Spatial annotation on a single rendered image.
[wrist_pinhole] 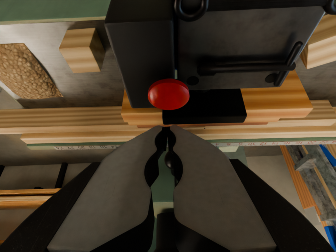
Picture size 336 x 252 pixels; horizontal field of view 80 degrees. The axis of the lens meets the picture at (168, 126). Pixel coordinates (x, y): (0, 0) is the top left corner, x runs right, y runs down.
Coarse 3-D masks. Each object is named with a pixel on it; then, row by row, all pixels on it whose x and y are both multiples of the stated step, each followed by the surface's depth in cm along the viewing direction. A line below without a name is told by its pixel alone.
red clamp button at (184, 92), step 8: (160, 80) 14; (168, 80) 13; (176, 80) 14; (152, 88) 14; (160, 88) 14; (168, 88) 13; (176, 88) 14; (184, 88) 14; (152, 96) 14; (160, 96) 14; (168, 96) 14; (176, 96) 14; (184, 96) 14; (152, 104) 15; (160, 104) 15; (168, 104) 15; (176, 104) 15; (184, 104) 15
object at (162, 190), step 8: (160, 160) 25; (160, 168) 24; (168, 168) 24; (160, 176) 24; (168, 176) 24; (152, 184) 23; (160, 184) 23; (168, 184) 23; (152, 192) 23; (160, 192) 23; (168, 192) 23; (160, 200) 22; (168, 200) 22; (160, 208) 25; (168, 208) 25
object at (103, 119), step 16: (0, 112) 35; (16, 112) 35; (32, 112) 35; (48, 112) 35; (64, 112) 35; (80, 112) 35; (96, 112) 34; (112, 112) 34; (320, 112) 32; (0, 128) 34; (16, 128) 34; (32, 128) 34; (48, 128) 34; (64, 128) 34; (80, 128) 34; (96, 128) 34; (112, 128) 34; (128, 128) 34; (144, 128) 34; (192, 128) 34; (208, 128) 34; (224, 128) 34
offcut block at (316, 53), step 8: (328, 16) 21; (320, 24) 21; (328, 24) 21; (320, 32) 21; (328, 32) 20; (312, 40) 21; (320, 40) 21; (328, 40) 20; (304, 48) 22; (312, 48) 21; (320, 48) 21; (328, 48) 21; (304, 56) 23; (312, 56) 22; (320, 56) 22; (328, 56) 22; (304, 64) 24; (312, 64) 23; (320, 64) 23
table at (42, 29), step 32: (0, 0) 25; (32, 0) 24; (64, 0) 24; (96, 0) 24; (0, 32) 23; (32, 32) 23; (64, 32) 23; (64, 64) 27; (64, 96) 33; (96, 96) 33; (320, 96) 33
